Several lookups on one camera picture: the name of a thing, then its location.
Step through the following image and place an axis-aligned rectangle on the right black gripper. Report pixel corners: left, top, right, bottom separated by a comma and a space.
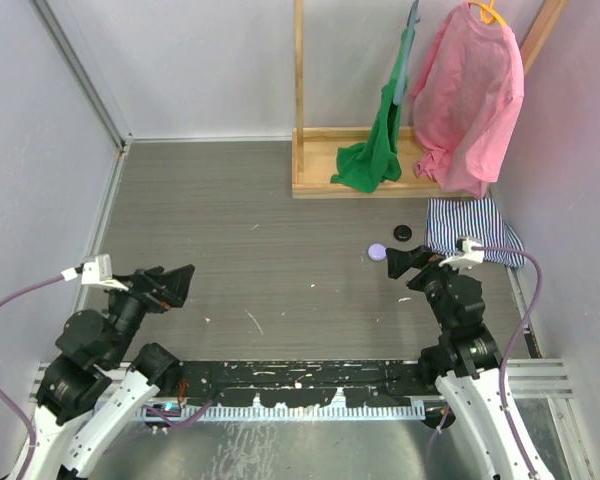
385, 243, 468, 331

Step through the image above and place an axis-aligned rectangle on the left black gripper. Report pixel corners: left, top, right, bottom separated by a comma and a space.
100, 261, 194, 365

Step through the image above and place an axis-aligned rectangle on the black round earbud case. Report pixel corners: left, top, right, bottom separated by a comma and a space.
393, 224, 413, 242

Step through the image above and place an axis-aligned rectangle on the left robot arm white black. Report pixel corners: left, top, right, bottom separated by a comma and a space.
17, 255, 195, 479

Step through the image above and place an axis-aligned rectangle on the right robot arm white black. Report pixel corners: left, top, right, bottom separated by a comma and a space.
386, 237, 553, 479

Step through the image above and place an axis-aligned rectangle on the blue white striped cloth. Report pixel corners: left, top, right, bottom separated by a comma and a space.
425, 198, 524, 256

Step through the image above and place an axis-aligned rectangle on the green cloth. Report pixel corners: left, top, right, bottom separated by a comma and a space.
330, 47, 402, 194

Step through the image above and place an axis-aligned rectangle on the wooden clothes rack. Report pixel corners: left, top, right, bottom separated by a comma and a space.
291, 0, 567, 199

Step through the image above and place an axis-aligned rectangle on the pink t-shirt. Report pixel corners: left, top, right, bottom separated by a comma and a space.
409, 2, 524, 198

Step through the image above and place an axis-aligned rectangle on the blue clothes hanger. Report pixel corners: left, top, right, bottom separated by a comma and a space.
392, 0, 421, 106

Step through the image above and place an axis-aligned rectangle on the orange clothes hanger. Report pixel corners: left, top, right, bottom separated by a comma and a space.
468, 0, 508, 27

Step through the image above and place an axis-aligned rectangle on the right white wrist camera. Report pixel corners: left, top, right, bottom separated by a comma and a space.
437, 236, 485, 272

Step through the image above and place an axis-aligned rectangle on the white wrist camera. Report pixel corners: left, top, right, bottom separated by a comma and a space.
437, 236, 485, 272
61, 254, 129, 291

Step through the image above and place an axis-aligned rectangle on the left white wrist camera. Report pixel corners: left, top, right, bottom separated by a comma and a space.
61, 254, 129, 291

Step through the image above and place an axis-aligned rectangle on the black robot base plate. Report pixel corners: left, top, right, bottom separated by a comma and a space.
159, 360, 439, 408

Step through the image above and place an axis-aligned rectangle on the slotted grey cable duct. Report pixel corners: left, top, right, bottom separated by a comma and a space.
129, 398, 426, 422

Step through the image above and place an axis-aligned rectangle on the aluminium corner frame profile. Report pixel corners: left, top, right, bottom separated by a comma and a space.
30, 0, 134, 151

